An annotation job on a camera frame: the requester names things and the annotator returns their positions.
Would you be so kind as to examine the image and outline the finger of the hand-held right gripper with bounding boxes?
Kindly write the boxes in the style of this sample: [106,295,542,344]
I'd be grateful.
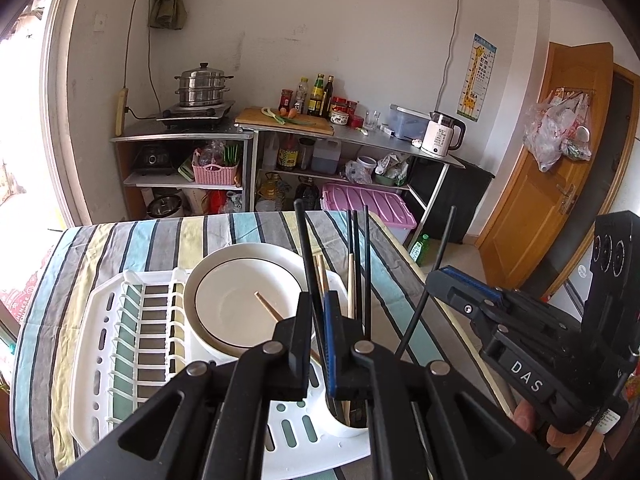
[437,265,586,342]
[424,269,507,350]

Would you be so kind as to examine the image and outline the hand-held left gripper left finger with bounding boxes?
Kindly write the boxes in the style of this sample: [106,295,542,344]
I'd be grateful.
[57,291,314,480]

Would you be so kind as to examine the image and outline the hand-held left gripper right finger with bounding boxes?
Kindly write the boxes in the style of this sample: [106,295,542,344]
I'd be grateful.
[324,290,576,480]

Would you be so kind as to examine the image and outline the white utensil cup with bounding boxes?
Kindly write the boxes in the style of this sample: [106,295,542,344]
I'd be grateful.
[310,270,373,438]

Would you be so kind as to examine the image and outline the person's right hand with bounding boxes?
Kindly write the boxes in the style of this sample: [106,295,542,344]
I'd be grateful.
[514,402,608,468]

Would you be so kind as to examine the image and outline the green bottle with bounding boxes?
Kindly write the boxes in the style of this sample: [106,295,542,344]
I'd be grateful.
[412,233,431,267]

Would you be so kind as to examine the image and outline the black-rimmed white bowl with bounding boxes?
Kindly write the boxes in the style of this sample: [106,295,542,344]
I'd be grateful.
[194,256,313,348]

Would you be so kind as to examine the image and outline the large white bowl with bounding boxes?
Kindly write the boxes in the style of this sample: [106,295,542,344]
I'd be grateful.
[182,242,321,361]

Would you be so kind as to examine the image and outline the wooden door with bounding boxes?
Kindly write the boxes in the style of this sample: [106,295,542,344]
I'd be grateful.
[475,42,615,291]

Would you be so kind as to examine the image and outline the pink-lidded storage box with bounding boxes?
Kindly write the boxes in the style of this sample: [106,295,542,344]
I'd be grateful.
[320,182,418,246]

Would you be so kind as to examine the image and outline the white electric kettle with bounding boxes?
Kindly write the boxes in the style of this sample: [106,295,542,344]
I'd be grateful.
[420,111,467,160]

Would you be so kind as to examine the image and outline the hanging plastic bags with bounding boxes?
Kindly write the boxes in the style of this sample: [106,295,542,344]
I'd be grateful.
[522,87,596,173]

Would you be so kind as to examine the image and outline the clear storage box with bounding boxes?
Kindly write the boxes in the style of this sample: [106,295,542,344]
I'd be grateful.
[389,104,432,142]

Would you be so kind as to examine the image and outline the striped tablecloth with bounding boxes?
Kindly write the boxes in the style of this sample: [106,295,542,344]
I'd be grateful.
[10,210,516,480]

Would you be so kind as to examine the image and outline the dark liquid canister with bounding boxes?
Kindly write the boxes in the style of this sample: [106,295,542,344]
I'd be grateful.
[311,137,342,173]

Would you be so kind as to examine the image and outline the red-label sauce bottle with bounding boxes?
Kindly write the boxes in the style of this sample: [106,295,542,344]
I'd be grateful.
[277,135,300,171]

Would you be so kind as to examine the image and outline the pink woven basket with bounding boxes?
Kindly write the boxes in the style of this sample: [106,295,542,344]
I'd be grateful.
[192,162,240,186]

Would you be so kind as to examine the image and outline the steel cooking pot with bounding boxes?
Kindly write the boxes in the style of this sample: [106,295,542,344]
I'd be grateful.
[145,190,186,220]

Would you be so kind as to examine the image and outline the white plastic dish rack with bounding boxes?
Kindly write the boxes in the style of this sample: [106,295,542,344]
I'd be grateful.
[69,269,373,478]

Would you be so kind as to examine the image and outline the wooden cutting board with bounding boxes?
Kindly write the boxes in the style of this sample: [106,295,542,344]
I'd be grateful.
[235,106,335,137]

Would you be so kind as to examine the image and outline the dark sauce bottle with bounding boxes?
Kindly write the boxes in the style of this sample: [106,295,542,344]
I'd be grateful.
[322,76,336,120]

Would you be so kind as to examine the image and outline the metal shelf unit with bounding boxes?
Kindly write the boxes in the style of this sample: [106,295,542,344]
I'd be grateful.
[110,120,258,221]

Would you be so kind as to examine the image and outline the yellow-label oil bottle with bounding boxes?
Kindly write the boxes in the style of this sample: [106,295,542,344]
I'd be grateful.
[307,73,326,117]

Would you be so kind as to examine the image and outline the black cooktop stove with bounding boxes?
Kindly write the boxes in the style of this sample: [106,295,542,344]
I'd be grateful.
[156,101,237,128]

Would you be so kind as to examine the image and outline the stainless steel steamer pot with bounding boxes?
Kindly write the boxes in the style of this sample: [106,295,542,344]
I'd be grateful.
[174,62,235,108]

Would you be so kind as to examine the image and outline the tan power strip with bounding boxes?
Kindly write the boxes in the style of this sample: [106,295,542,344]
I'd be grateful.
[114,87,131,137]

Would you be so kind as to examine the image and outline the metal door handle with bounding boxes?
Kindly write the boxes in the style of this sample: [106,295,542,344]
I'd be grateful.
[556,184,577,216]

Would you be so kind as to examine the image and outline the giraffe wall poster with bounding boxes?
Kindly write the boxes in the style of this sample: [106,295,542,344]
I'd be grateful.
[456,33,498,122]

